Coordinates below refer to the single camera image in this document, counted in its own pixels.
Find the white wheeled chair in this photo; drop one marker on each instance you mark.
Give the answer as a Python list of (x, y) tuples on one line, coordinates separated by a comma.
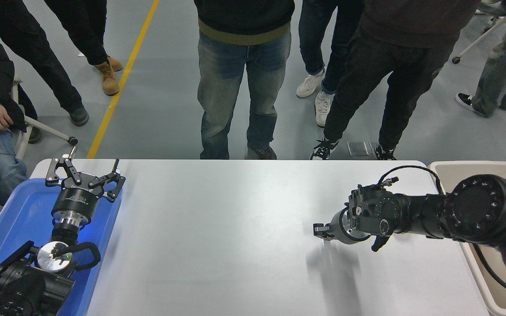
[(481, 39)]

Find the blue plastic tray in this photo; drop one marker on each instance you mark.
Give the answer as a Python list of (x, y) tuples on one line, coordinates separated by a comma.
[(20, 215)]

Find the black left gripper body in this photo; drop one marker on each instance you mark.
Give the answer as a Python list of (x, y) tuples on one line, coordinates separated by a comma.
[(75, 199)]

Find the large pale plastic bin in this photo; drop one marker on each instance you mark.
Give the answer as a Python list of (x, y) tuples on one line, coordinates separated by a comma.
[(499, 303)]

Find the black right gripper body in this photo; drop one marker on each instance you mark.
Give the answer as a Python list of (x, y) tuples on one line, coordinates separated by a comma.
[(336, 229)]

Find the grey white office chair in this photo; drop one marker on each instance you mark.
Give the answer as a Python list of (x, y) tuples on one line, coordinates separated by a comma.
[(48, 130)]

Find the metal floor socket cover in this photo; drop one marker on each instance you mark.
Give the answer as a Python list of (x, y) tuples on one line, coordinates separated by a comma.
[(357, 148)]

